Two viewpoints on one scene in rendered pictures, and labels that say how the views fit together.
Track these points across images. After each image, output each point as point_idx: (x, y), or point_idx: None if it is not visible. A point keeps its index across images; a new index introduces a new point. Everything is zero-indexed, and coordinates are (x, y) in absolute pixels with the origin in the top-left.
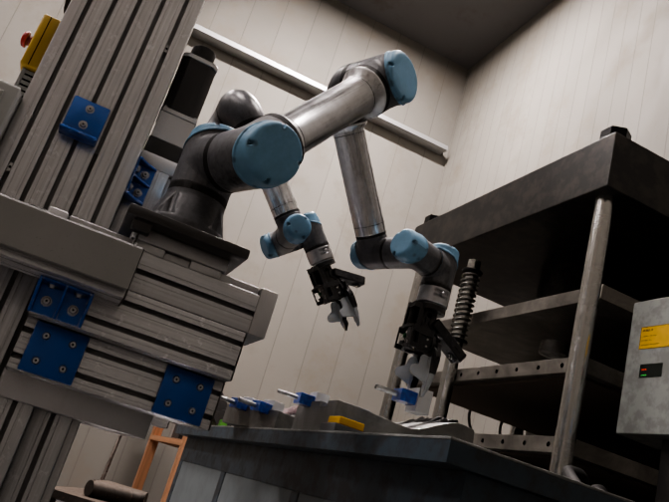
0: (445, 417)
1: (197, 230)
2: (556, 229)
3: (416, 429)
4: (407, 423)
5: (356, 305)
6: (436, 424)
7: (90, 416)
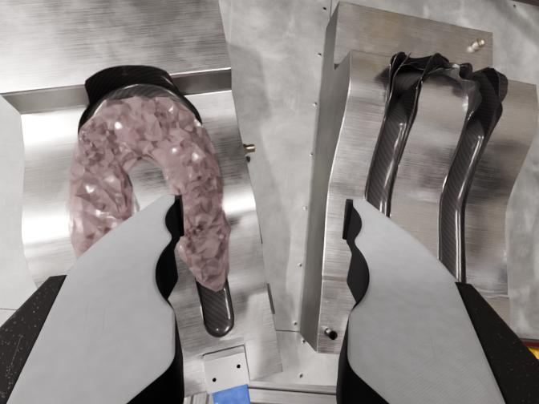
0: (465, 66)
1: None
2: None
3: (506, 204)
4: (412, 139)
5: (471, 293)
6: (518, 159)
7: None
